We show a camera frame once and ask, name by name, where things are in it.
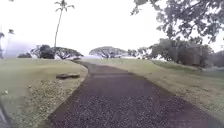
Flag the wide flat-crowned tree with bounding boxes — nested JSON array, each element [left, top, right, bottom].
[[88, 45, 129, 60], [53, 46, 85, 61]]

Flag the row of trees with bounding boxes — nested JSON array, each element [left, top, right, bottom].
[[127, 37, 224, 69]]

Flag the dark bush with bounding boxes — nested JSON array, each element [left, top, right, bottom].
[[39, 44, 56, 60]]

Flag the dark asphalt path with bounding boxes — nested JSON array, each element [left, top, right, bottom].
[[48, 60, 224, 128]]

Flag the overhanging leafy tree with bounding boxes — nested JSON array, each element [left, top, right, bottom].
[[130, 0, 224, 45]]

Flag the tall palm tree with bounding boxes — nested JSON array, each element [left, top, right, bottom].
[[53, 0, 76, 50]]

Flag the dark flat stone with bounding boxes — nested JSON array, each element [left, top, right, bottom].
[[55, 72, 81, 81]]

